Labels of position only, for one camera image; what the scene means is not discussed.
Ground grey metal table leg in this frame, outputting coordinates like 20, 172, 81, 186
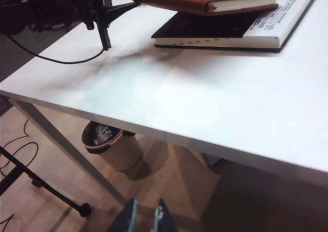
10, 98, 128, 204

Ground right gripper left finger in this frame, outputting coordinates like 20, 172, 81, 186
109, 197, 140, 232

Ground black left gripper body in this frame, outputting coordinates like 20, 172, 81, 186
73, 0, 113, 51

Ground black floor cable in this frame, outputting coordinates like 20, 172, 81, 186
0, 119, 39, 178
0, 212, 16, 232

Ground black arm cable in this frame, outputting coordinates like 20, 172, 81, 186
6, 33, 106, 64

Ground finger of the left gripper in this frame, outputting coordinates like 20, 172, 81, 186
104, 0, 141, 21

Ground beige trash bin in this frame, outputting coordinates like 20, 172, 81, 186
81, 121, 144, 173

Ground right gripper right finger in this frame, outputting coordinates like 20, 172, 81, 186
152, 198, 180, 232

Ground black metal stand base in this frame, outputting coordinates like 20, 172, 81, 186
0, 146, 92, 219

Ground black hardcover book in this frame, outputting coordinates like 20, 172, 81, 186
151, 0, 321, 54

